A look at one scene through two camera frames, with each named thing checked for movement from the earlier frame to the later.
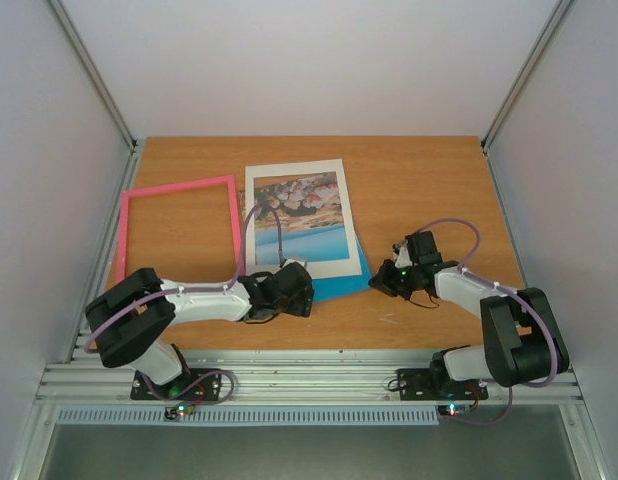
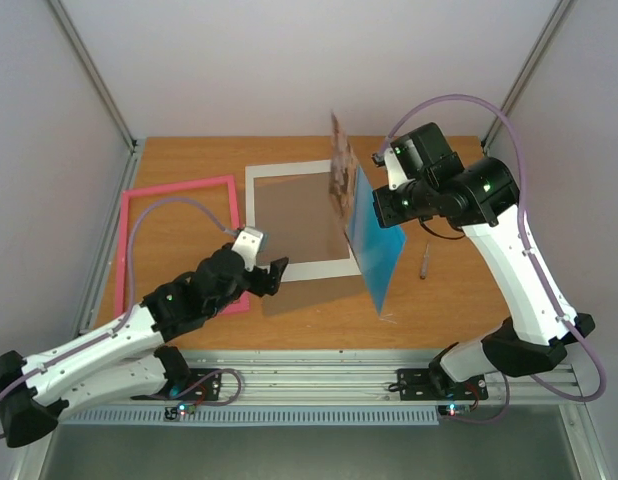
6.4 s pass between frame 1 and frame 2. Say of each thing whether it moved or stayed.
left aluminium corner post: stayed
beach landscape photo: moved
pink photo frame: stayed
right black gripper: moved
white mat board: stayed
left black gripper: moved
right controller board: stayed
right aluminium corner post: stayed
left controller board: stayed
